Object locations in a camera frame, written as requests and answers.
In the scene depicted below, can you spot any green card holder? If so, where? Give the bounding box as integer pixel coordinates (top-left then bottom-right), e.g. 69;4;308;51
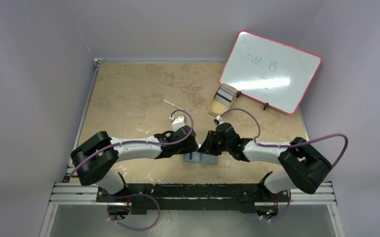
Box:
183;152;218;165

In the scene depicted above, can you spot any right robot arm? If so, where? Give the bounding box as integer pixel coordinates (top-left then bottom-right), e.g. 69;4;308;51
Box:
198;122;332;201

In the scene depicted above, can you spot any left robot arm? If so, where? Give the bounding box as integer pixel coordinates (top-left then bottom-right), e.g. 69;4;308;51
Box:
70;125;198;202

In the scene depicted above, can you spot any stack of cards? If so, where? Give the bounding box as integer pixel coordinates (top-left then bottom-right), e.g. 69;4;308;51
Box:
214;84;237;107

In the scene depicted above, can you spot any beige oval tray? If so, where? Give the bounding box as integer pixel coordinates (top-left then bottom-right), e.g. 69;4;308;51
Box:
207;84;240;117

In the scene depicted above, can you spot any green tipped marker pen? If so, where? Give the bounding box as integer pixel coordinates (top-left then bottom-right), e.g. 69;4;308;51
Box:
162;99;185;111

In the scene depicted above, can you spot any pink framed whiteboard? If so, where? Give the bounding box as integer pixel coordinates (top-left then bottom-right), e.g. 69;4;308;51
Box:
220;31;322;114

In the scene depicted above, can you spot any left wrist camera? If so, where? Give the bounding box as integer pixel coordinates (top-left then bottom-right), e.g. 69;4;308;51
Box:
170;116;187;132

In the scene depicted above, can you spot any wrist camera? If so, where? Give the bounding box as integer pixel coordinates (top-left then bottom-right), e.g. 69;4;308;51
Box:
214;116;224;126
170;116;187;132

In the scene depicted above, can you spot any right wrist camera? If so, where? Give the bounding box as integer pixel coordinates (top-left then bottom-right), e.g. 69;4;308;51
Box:
214;116;224;126

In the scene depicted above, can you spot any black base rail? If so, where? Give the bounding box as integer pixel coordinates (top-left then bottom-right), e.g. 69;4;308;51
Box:
96;183;289;215

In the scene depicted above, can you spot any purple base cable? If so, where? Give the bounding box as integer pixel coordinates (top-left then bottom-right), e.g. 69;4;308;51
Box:
106;192;163;232

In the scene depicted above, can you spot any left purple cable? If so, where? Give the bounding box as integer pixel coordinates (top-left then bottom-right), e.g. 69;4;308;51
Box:
70;110;194;179

